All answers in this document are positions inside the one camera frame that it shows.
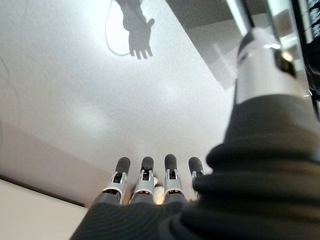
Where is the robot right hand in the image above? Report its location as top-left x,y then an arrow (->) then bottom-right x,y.
71,28 -> 320,240

